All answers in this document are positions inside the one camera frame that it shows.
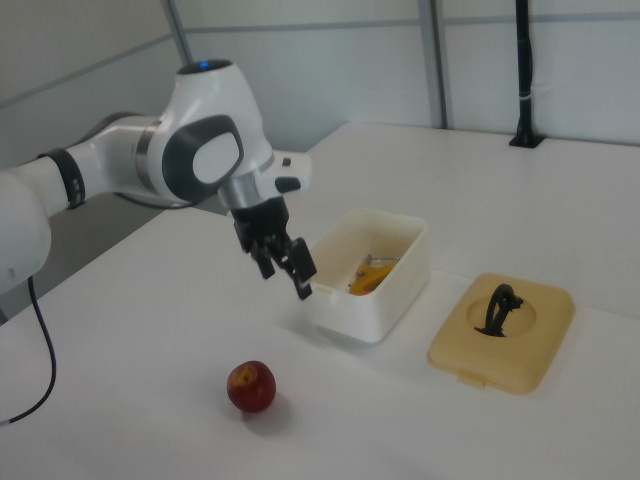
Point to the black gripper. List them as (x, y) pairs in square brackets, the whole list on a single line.
[(262, 222)]

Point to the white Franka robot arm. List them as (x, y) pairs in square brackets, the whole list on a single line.
[(210, 100)]

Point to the white plastic container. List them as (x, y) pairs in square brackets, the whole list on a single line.
[(370, 320)]

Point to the orange and metal tool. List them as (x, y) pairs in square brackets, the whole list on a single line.
[(368, 280)]

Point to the red apple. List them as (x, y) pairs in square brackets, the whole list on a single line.
[(252, 387)]

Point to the black pole with base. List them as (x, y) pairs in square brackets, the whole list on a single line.
[(523, 75)]

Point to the grey partition post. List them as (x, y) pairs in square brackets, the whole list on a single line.
[(179, 30), (442, 60)]

